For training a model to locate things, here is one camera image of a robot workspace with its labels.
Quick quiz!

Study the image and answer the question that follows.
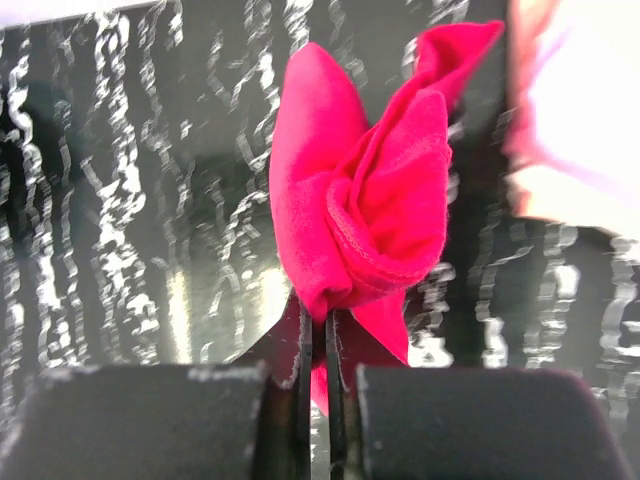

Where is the magenta t shirt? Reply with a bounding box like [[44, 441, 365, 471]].
[[268, 19, 506, 416]]

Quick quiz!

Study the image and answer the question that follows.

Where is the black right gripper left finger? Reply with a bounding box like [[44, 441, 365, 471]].
[[1, 296, 312, 479]]

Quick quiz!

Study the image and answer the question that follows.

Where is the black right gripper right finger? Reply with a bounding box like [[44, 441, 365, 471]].
[[325, 311, 634, 479]]

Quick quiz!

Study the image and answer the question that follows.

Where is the black marble pattern mat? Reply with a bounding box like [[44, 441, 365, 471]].
[[1, 1, 639, 433]]

